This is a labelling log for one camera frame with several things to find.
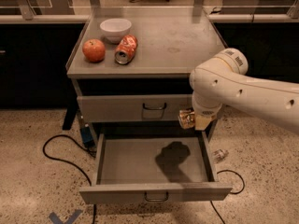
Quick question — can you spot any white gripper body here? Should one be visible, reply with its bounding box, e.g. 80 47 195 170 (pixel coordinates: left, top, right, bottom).
192 91 222 117

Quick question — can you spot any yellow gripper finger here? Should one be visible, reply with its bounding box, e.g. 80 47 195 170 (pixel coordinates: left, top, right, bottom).
195 115 217 131

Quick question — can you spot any orange gold can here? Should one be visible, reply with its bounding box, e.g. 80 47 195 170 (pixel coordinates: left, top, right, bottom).
178 108 195 129

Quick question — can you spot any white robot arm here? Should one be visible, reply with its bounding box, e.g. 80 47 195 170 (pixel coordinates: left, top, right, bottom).
190 49 299 134

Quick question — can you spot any open grey middle drawer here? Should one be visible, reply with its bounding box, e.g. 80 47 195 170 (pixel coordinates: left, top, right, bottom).
79 133 232 204

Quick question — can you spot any closed grey top drawer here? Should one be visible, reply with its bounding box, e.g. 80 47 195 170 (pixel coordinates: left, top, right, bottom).
78 94 192 122

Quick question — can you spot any grey drawer cabinet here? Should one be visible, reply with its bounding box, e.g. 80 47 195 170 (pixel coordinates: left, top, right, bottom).
67 7 226 138

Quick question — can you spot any red soda can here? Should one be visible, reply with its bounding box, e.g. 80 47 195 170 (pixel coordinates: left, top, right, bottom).
115 35 138 64

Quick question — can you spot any blue power adapter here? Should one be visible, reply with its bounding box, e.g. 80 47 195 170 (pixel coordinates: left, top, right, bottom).
80 127 94 148

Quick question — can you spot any white bowl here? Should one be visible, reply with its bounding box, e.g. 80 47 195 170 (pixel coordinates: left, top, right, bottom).
100 18 132 44

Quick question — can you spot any red apple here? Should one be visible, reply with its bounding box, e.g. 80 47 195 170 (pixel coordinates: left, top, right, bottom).
82 39 106 63

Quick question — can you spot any black cable right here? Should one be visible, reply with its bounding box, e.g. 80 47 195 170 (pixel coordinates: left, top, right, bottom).
209 169 246 224

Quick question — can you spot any black floor cable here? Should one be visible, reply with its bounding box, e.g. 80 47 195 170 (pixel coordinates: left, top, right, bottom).
42 134 97 224

